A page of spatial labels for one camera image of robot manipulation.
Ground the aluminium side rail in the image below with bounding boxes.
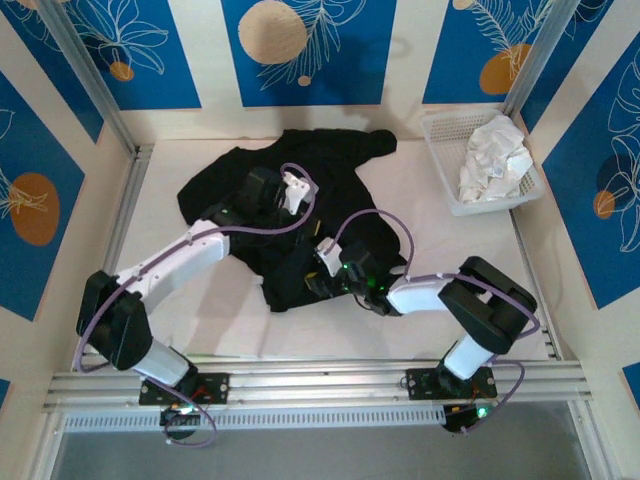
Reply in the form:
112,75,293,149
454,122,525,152
508,209,565,361
74,143,155,371

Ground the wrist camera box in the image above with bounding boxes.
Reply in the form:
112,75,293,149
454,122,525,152
314,237,345,275
280,171,315,210

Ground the aluminium mounting rail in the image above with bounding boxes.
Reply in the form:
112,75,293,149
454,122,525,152
42,357,594,414

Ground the white crumpled cloth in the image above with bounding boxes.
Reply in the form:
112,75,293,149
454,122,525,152
457,113,535,204

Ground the slotted grey cable duct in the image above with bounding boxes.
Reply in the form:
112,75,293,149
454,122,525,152
62,403,447,434

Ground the aluminium frame post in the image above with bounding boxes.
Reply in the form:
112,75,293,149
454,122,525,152
502,0,584,119
37,0,142,156

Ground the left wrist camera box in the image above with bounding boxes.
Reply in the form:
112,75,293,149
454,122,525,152
280,171,315,210

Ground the white perforated plastic basket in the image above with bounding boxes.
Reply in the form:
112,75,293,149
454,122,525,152
418,108,547,217

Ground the black controller board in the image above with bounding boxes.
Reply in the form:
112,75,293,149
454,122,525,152
158,405,201,445
442,403,496,436

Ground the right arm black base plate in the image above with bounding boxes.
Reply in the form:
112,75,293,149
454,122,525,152
405,367,497,401

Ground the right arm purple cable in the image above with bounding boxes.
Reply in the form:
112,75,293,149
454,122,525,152
329,208,541,436

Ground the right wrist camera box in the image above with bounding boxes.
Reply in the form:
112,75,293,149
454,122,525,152
314,237,345,275

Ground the black t-shirt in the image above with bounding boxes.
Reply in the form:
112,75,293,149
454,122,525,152
177,127,409,314

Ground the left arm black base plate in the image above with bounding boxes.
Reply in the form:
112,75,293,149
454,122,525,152
138,372,231,407

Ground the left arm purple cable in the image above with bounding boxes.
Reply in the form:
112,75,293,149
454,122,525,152
73,162,322,449

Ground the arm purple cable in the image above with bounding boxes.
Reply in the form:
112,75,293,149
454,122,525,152
73,162,322,449
329,208,541,436

